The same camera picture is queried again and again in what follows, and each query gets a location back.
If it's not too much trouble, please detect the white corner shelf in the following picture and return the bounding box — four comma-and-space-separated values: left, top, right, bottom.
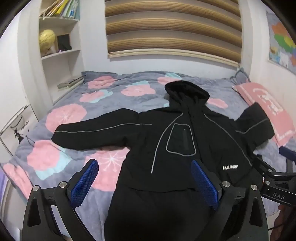
38, 0, 85, 105

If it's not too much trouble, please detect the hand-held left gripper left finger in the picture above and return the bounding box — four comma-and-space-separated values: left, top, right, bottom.
22, 159, 100, 241

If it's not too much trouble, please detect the striped window blind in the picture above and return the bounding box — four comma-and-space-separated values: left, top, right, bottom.
105, 0, 242, 67

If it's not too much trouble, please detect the row of upright books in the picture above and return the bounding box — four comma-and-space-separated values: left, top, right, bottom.
39, 0, 80, 20

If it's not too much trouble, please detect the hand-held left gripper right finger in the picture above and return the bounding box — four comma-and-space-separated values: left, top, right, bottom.
191, 159, 269, 241

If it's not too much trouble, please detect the person's right hand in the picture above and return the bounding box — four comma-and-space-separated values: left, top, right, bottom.
276, 205, 296, 232

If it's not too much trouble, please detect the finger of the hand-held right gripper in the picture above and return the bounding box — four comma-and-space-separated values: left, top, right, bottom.
254, 156, 278, 178
279, 146, 296, 174

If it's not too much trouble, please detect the white printed paper bag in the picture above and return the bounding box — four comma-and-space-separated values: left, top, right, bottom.
0, 104, 39, 156

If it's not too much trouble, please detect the grey pink floral blanket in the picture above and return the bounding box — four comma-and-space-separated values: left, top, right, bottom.
0, 70, 296, 241

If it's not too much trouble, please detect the black hooded jacket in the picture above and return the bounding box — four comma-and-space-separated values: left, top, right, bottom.
51, 81, 275, 241

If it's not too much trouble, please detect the grey pillow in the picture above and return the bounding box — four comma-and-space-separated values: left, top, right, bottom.
231, 67, 251, 84

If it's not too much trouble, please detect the black box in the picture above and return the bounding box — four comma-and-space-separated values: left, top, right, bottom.
57, 34, 73, 52

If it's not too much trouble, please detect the yellow globe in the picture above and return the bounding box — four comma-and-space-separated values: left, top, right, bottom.
38, 29, 56, 56

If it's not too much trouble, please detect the colourful wall map poster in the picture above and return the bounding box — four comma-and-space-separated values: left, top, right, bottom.
266, 10, 296, 75

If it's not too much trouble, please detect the stack of flat books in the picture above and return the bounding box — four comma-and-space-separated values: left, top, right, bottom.
57, 77, 84, 90

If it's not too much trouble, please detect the pink pillow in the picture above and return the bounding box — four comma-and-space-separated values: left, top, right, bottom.
232, 82, 296, 147

